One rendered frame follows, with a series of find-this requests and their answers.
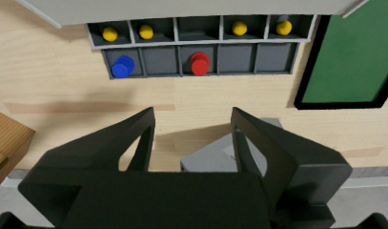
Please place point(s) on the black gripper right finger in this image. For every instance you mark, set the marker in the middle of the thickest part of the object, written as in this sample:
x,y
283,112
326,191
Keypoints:
x,y
299,170

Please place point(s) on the brown cardboard box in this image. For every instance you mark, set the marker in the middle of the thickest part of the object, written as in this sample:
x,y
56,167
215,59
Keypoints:
x,y
15,140

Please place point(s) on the blue plug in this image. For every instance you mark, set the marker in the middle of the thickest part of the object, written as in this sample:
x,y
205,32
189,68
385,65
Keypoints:
x,y
123,66

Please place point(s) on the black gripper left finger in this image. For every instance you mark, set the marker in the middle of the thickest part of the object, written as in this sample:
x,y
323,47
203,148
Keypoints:
x,y
102,149

